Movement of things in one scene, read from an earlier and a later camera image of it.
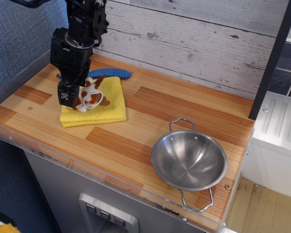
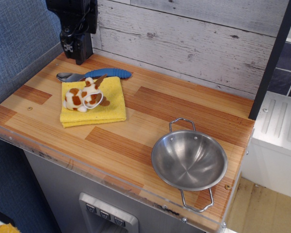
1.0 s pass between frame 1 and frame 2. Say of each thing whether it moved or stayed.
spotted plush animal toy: stayed
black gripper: moved
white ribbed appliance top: stayed
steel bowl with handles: stayed
